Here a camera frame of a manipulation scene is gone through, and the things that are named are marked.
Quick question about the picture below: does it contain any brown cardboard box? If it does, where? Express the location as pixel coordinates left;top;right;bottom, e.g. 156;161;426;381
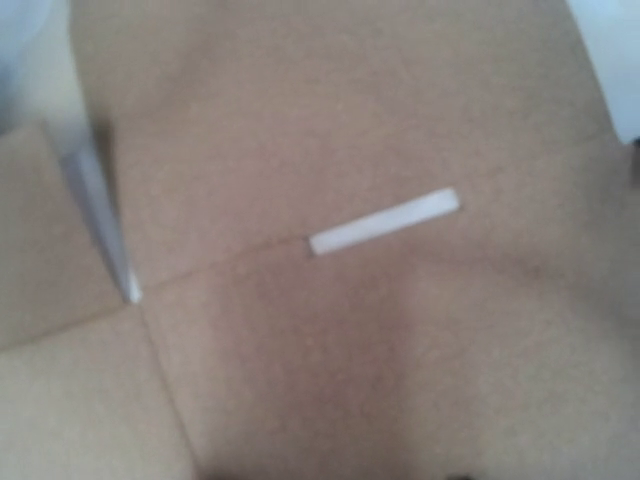
1;1;639;479

